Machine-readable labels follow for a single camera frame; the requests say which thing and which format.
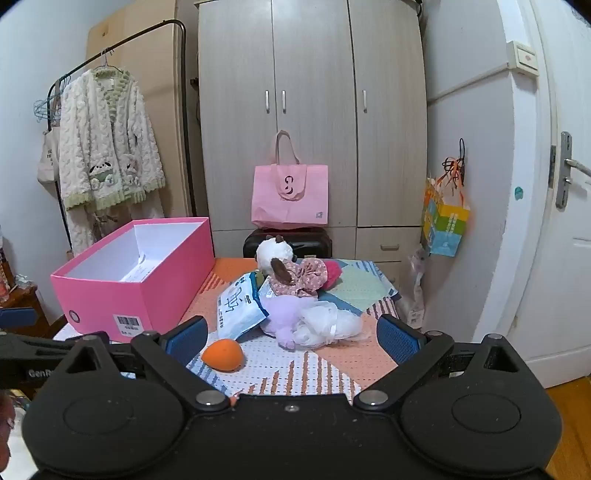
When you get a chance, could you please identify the orange egg-shaped sponge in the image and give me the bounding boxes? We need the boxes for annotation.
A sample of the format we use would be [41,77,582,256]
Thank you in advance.
[201,339,245,372]

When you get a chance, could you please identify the blue white wet wipes pack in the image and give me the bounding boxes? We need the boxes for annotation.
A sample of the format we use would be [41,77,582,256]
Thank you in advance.
[216,271,269,341]

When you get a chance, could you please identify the white mesh bath pouf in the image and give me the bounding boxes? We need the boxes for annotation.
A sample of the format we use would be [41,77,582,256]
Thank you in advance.
[294,301,366,349]

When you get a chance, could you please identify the magenta fuzzy ball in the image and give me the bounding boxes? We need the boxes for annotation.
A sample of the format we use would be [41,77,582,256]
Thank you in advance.
[320,259,342,290]

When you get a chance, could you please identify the purple plush pillow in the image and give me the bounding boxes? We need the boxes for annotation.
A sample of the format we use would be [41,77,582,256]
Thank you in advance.
[260,295,317,350]

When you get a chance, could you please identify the pink floral fabric scrunchie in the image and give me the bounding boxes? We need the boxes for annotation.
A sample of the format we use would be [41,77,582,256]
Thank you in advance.
[269,258,324,297]

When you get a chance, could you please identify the white brown plush cat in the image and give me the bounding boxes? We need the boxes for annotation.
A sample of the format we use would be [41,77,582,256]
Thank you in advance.
[256,235,294,277]

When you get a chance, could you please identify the person's left hand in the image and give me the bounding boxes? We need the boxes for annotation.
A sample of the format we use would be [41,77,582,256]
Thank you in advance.
[0,390,15,472]

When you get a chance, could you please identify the clear plastic bag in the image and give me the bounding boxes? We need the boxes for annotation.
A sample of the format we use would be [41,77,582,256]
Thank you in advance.
[397,246,427,329]

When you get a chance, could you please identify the pink cardboard box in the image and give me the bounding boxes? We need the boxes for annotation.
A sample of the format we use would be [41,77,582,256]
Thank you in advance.
[51,217,215,343]

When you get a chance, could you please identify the colourful patchwork table mat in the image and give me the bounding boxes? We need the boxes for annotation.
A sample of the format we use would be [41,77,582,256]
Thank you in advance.
[187,260,400,398]

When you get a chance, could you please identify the white door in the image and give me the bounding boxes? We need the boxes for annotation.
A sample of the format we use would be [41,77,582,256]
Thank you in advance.
[509,1,590,387]

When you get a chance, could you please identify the colourful paper gift bag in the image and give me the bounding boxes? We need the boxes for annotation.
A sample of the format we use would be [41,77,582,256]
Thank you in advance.
[422,177,471,258]

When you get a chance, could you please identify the canvas tote bag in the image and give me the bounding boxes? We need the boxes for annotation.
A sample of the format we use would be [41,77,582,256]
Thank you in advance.
[36,127,60,193]

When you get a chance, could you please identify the black suitcase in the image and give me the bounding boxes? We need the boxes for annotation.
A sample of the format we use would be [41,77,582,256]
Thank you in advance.
[242,227,332,258]

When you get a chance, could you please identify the cream knitted cardigan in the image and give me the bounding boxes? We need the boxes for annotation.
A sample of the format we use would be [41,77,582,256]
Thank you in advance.
[57,67,167,254]

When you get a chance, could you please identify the pink tote bag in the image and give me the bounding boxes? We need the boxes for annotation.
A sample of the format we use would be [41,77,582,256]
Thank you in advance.
[250,130,329,230]

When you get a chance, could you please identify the blue clothes hangers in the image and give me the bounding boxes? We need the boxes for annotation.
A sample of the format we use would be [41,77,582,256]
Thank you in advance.
[33,76,71,127]

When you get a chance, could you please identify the beige wooden wardrobe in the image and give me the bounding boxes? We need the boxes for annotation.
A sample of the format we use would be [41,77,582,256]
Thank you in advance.
[197,1,427,281]

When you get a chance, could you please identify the silver door handle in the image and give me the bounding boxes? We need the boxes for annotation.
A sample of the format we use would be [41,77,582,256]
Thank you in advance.
[555,131,591,210]

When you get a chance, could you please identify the white wall switch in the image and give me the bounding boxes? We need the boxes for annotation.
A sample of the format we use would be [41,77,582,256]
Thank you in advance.
[507,40,540,78]

